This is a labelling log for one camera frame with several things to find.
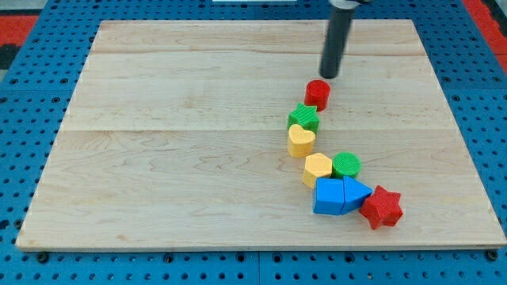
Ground grey robot wrist mount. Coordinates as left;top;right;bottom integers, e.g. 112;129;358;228
329;0;371;10

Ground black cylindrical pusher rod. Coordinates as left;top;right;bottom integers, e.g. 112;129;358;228
319;7;355;79

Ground green star block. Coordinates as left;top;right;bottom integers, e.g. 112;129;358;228
287;103;320;135

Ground yellow heart block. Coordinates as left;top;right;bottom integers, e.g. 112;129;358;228
287;124;316;158

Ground red star block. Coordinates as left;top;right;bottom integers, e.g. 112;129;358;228
359;185;403;230

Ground red cylinder block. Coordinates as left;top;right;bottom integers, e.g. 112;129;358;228
303;79;331;112

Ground green cylinder block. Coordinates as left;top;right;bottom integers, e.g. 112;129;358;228
332;152;362;178

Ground yellow hexagon block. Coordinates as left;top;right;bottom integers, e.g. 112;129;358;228
302;153;333;189

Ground blue triangle block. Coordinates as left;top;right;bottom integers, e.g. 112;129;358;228
341;176;372;215

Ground blue pentagon block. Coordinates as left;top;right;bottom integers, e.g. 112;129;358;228
313;177;345;215

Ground light wooden board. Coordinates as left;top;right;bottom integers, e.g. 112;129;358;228
16;20;506;252

